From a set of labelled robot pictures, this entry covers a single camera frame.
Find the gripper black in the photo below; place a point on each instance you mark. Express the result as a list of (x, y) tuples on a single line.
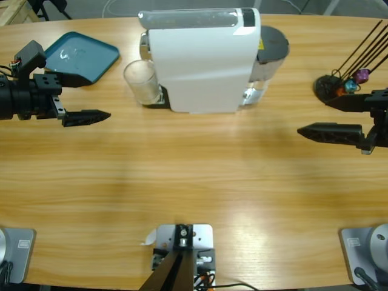
[(27, 100), (380, 130)]

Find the clear drinking glass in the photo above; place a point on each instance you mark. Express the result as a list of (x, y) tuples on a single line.
[(142, 82)]

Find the white capsule coffee machine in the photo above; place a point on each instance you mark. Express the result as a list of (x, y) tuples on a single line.
[(197, 66)]

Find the orange coffee capsule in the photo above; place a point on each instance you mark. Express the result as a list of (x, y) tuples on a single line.
[(342, 92)]

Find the blue coffee capsule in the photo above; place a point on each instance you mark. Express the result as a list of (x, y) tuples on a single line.
[(351, 86)]

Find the purple coffee capsule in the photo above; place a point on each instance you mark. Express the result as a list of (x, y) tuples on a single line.
[(361, 75)]

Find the black capsule holder with rods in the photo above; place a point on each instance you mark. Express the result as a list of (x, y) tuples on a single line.
[(325, 88)]

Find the teal square tray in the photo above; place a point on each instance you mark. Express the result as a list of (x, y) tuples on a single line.
[(91, 54)]

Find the light wooden crate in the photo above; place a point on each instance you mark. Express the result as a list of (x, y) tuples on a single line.
[(12, 12)]

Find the white mounting block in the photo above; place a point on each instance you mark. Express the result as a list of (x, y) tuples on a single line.
[(203, 236)]

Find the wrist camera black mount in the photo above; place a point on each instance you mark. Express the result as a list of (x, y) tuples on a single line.
[(30, 56)]

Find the black chair frame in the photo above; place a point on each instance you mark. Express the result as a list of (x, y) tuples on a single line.
[(41, 7)]

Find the grey metal frame leg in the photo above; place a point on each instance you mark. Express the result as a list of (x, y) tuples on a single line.
[(332, 6)]

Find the arm grey base plate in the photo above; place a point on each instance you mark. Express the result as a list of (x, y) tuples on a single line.
[(21, 257), (354, 257)]

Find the black camera post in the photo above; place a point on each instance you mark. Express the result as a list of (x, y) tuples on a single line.
[(175, 272)]

